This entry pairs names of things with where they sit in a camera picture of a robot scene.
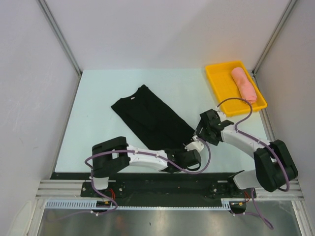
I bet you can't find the black t-shirt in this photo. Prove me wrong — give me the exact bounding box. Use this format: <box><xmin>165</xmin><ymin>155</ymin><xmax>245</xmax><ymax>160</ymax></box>
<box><xmin>111</xmin><ymin>85</ymin><xmax>194</xmax><ymax>150</ymax></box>

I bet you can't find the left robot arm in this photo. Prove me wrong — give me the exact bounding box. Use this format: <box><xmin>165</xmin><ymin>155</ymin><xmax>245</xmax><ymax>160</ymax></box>
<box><xmin>85</xmin><ymin>136</ymin><xmax>205</xmax><ymax>197</ymax></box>

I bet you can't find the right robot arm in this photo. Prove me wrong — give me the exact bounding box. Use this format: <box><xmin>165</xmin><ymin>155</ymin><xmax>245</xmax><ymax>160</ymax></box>
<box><xmin>196</xmin><ymin>109</ymin><xmax>298</xmax><ymax>197</ymax></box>

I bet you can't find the yellow plastic tray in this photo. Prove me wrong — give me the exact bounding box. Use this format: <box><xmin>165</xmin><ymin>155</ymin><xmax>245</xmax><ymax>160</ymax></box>
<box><xmin>205</xmin><ymin>60</ymin><xmax>267</xmax><ymax>117</ymax></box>

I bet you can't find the rolled pink t-shirt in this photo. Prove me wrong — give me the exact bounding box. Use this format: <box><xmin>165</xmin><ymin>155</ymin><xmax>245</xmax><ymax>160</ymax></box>
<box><xmin>231</xmin><ymin>67</ymin><xmax>257</xmax><ymax>104</ymax></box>

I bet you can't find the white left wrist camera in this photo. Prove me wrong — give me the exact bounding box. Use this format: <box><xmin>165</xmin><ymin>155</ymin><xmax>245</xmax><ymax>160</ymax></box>
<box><xmin>185</xmin><ymin>135</ymin><xmax>204</xmax><ymax>152</ymax></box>

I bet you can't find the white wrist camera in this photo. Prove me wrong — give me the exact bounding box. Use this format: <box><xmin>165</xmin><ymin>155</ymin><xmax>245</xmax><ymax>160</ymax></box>
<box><xmin>214</xmin><ymin>106</ymin><xmax>226</xmax><ymax>118</ymax></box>
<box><xmin>185</xmin><ymin>135</ymin><xmax>204</xmax><ymax>152</ymax></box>

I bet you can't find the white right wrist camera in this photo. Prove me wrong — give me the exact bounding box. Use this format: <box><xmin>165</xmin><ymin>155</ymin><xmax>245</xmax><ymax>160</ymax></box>
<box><xmin>214</xmin><ymin>106</ymin><xmax>226</xmax><ymax>118</ymax></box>

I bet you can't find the white slotted cable duct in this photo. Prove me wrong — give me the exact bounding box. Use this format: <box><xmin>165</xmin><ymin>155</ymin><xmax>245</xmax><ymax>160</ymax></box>
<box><xmin>45</xmin><ymin>199</ymin><xmax>231</xmax><ymax>210</ymax></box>

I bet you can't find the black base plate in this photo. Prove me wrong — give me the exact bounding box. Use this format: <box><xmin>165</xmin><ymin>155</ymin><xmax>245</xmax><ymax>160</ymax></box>
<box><xmin>51</xmin><ymin>173</ymin><xmax>256</xmax><ymax>204</ymax></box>

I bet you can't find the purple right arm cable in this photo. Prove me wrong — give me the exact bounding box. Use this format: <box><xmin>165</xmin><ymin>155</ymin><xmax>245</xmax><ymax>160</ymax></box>
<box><xmin>216</xmin><ymin>97</ymin><xmax>291</xmax><ymax>231</ymax></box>

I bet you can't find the right aluminium frame post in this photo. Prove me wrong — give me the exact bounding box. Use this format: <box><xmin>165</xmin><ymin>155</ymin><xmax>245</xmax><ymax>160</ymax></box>
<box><xmin>252</xmin><ymin>0</ymin><xmax>299</xmax><ymax>77</ymax></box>

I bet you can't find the aluminium frame post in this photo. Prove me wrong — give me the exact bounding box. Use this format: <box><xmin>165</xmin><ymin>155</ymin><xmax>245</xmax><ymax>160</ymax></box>
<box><xmin>252</xmin><ymin>0</ymin><xmax>299</xmax><ymax>77</ymax></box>
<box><xmin>36</xmin><ymin>0</ymin><xmax>83</xmax><ymax>78</ymax></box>

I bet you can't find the left aluminium frame post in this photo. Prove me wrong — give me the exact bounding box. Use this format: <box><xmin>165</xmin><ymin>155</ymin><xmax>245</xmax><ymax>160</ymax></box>
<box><xmin>36</xmin><ymin>0</ymin><xmax>83</xmax><ymax>78</ymax></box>

